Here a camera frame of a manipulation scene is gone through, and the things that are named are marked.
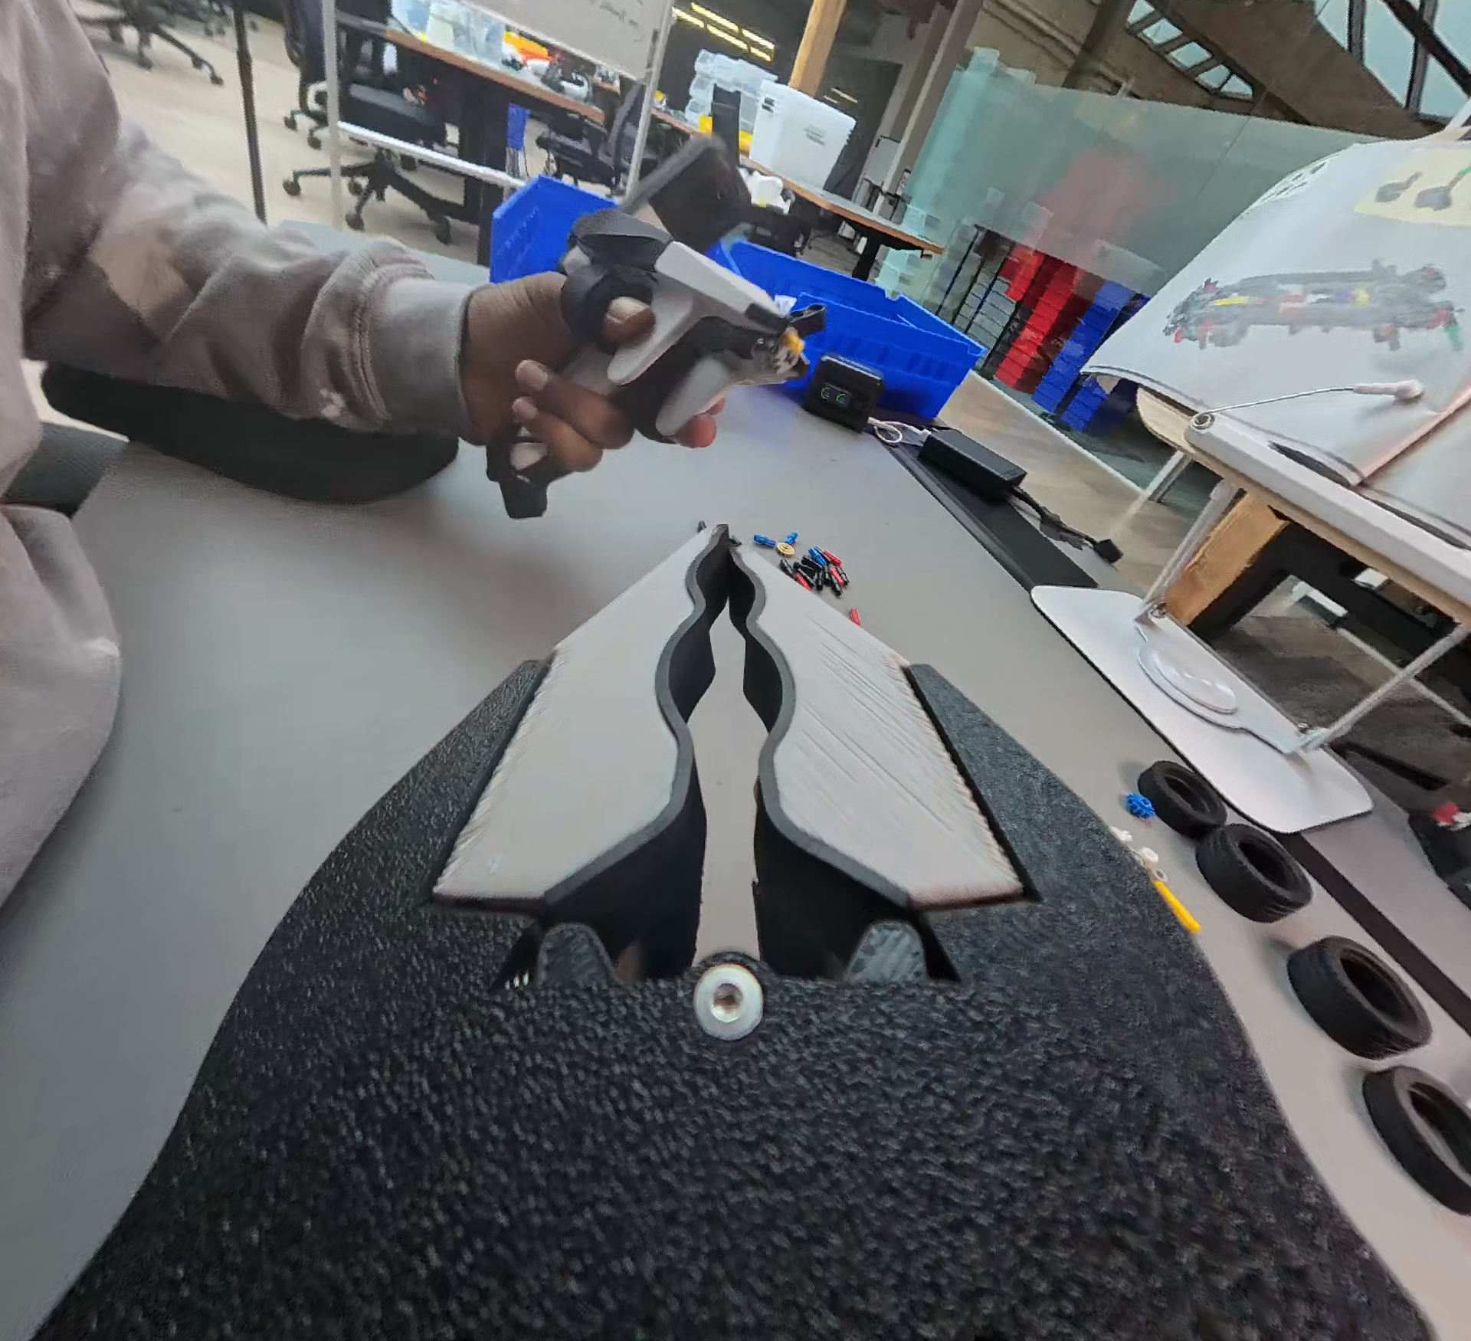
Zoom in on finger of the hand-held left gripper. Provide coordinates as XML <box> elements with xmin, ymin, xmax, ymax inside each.
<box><xmin>649</xmin><ymin>241</ymin><xmax>799</xmax><ymax>363</ymax></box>

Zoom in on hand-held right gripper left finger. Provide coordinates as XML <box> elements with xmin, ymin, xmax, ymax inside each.
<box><xmin>436</xmin><ymin>523</ymin><xmax>739</xmax><ymax>917</ymax></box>

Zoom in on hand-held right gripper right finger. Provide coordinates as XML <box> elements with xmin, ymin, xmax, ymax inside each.
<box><xmin>732</xmin><ymin>549</ymin><xmax>1025</xmax><ymax>910</ymax></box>

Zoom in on small grey toy brick assembly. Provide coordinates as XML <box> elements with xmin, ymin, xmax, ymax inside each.
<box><xmin>756</xmin><ymin>301</ymin><xmax>831</xmax><ymax>384</ymax></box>

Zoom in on person's left forearm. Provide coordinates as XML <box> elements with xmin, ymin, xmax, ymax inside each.
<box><xmin>33</xmin><ymin>122</ymin><xmax>481</xmax><ymax>434</ymax></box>

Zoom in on grey desk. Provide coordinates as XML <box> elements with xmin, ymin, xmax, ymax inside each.
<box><xmin>0</xmin><ymin>217</ymin><xmax>1471</xmax><ymax>1341</ymax></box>

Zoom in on person's left hand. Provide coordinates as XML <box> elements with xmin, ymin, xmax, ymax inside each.
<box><xmin>462</xmin><ymin>272</ymin><xmax>726</xmax><ymax>473</ymax></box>

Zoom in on stack of clear storage boxes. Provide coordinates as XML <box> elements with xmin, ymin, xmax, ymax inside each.
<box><xmin>687</xmin><ymin>48</ymin><xmax>859</xmax><ymax>192</ymax></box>

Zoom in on wooden top table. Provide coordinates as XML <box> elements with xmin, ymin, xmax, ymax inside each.
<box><xmin>652</xmin><ymin>105</ymin><xmax>947</xmax><ymax>275</ymax></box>
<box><xmin>386</xmin><ymin>25</ymin><xmax>611</xmax><ymax>260</ymax></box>

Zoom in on black charger with green display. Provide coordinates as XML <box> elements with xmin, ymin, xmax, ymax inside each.
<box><xmin>802</xmin><ymin>354</ymin><xmax>886</xmax><ymax>434</ymax></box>

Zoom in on long blue plastic bin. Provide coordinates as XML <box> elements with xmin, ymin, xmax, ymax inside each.
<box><xmin>710</xmin><ymin>237</ymin><xmax>986</xmax><ymax>421</ymax></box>

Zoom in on pile of small connector pins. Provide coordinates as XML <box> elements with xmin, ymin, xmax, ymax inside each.
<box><xmin>751</xmin><ymin>528</ymin><xmax>854</xmax><ymax>597</ymax></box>

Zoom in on black toy tire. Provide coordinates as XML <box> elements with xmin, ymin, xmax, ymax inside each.
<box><xmin>1290</xmin><ymin>935</ymin><xmax>1432</xmax><ymax>1060</ymax></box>
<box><xmin>1139</xmin><ymin>763</ymin><xmax>1229</xmax><ymax>843</ymax></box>
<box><xmin>1361</xmin><ymin>1062</ymin><xmax>1471</xmax><ymax>1218</ymax></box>
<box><xmin>1193</xmin><ymin>822</ymin><xmax>1311</xmax><ymax>922</ymax></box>

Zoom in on black power adapter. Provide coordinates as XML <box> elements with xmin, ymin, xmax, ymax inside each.
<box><xmin>917</xmin><ymin>426</ymin><xmax>1025</xmax><ymax>500</ymax></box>

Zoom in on stacks of coloured storage bins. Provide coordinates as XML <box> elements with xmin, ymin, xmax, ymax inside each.
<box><xmin>907</xmin><ymin>205</ymin><xmax>1148</xmax><ymax>434</ymax></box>

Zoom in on white book stand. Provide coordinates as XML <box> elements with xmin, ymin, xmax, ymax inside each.
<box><xmin>1030</xmin><ymin>413</ymin><xmax>1471</xmax><ymax>838</ymax></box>

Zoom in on black stand pole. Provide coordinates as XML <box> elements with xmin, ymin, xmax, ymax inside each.
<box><xmin>221</xmin><ymin>0</ymin><xmax>266</xmax><ymax>223</ymax></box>

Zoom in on toy car set box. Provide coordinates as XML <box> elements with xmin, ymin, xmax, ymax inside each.
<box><xmin>1411</xmin><ymin>796</ymin><xmax>1471</xmax><ymax>905</ymax></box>

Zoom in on instruction booklet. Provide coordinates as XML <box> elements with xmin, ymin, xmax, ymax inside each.
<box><xmin>1085</xmin><ymin>131</ymin><xmax>1471</xmax><ymax>549</ymax></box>

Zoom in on black adapter cable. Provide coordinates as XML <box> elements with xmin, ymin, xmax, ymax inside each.
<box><xmin>1011</xmin><ymin>483</ymin><xmax>1126</xmax><ymax>564</ymax></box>

